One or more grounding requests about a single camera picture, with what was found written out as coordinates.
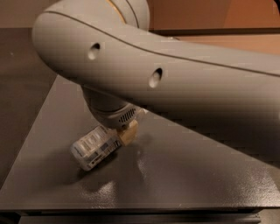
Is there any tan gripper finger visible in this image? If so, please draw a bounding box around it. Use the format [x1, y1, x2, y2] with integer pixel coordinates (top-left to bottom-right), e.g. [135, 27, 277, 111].
[117, 120, 138, 146]

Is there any blue plastic water bottle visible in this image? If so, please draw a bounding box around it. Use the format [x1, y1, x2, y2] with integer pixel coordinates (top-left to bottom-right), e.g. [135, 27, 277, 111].
[70, 124, 122, 171]

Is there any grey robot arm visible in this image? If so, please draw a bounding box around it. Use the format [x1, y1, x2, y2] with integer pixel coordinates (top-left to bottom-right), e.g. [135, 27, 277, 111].
[32, 0, 280, 166]

